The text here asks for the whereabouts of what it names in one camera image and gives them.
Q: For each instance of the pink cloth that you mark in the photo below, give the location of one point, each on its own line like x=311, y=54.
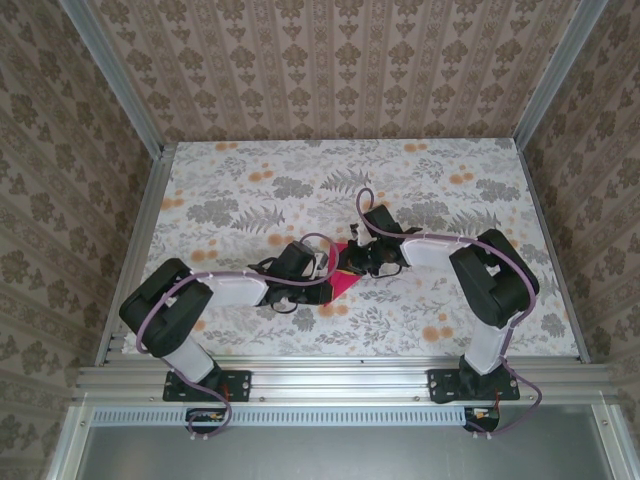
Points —
x=345, y=287

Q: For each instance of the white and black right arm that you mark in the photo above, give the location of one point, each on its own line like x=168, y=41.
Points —
x=490, y=290

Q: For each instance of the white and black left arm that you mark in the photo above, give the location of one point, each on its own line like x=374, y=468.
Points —
x=160, y=310

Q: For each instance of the floral printed table cover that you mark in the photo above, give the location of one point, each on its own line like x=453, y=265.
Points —
x=300, y=165

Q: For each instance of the grey metal panel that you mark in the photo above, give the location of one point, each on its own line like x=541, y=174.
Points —
x=350, y=455

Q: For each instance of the black connector box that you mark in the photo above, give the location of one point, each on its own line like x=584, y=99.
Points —
x=200, y=417
x=482, y=420

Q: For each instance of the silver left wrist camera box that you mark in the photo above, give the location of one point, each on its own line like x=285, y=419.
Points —
x=320, y=265

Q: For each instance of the wide aluminium base rail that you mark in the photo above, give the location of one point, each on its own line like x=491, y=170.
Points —
x=340, y=382

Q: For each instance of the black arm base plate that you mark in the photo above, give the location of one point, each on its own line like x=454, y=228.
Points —
x=440, y=387
x=240, y=387

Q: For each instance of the aluminium side rail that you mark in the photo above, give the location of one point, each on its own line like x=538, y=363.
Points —
x=136, y=250
x=540, y=210

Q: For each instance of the aluminium frame post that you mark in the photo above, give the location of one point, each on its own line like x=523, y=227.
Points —
x=119, y=75
x=556, y=75

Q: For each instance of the aluminium lower frame bar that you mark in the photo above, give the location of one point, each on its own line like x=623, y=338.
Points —
x=65, y=450
x=612, y=450

